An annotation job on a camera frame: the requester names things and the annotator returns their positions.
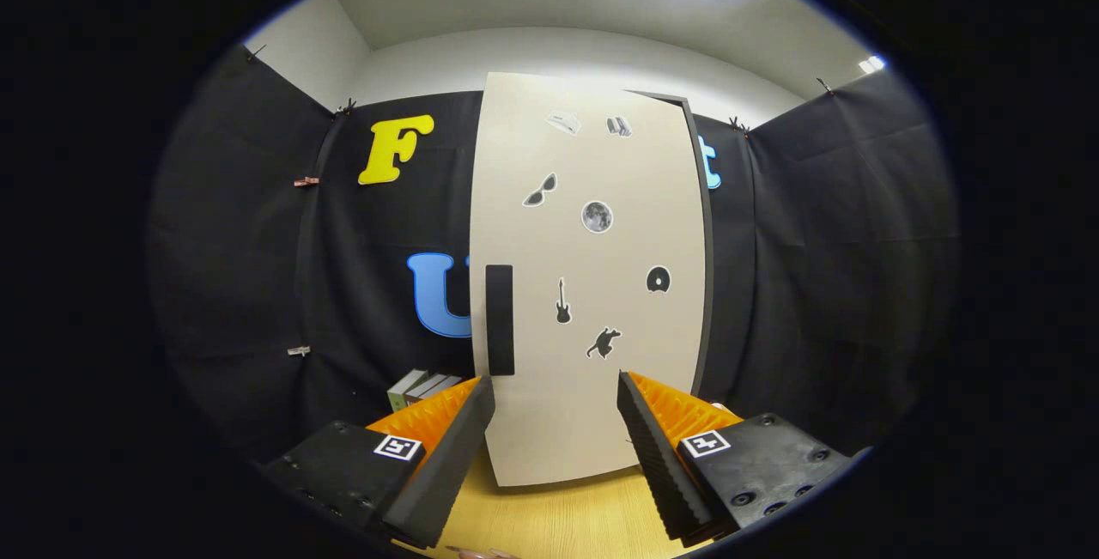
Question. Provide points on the grey cabinet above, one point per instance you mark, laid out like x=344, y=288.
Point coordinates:
x=708, y=267

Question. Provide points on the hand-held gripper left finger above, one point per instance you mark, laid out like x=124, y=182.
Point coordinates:
x=446, y=473

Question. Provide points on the black backdrop cloth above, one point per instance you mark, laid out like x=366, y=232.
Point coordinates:
x=232, y=284

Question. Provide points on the small ceiling light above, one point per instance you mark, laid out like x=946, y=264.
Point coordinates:
x=872, y=64

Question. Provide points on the green book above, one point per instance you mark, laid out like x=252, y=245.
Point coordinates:
x=400, y=391

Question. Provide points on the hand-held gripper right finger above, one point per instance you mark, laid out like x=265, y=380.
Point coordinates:
x=657, y=464

